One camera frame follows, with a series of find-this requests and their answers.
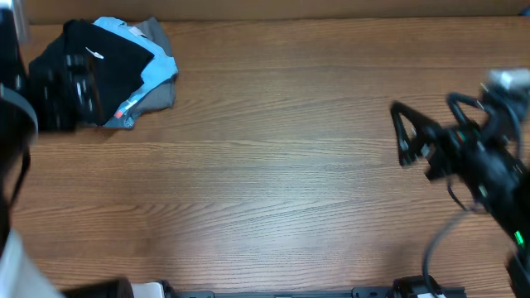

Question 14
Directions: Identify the light blue printed t-shirt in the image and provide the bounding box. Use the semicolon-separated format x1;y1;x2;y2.
94;17;171;129

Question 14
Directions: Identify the grey folded garment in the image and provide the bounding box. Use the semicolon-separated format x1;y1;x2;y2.
130;17;178;120

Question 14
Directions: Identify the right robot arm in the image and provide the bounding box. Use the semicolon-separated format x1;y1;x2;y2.
390;91;529;297

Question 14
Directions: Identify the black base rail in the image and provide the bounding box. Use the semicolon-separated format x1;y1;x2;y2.
165;275;469;298

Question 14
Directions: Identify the black t-shirt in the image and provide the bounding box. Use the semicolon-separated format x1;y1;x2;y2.
29;20;153;126

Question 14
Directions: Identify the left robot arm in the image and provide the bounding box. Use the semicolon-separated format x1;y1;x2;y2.
1;0;171;298

